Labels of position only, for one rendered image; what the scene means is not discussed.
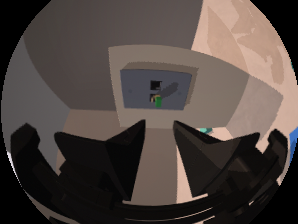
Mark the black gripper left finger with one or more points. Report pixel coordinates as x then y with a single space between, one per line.
119 156

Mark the mint green block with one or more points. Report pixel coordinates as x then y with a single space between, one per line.
206 130

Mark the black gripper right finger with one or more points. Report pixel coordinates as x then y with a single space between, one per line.
205 157

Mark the blue flat square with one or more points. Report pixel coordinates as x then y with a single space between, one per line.
293 141

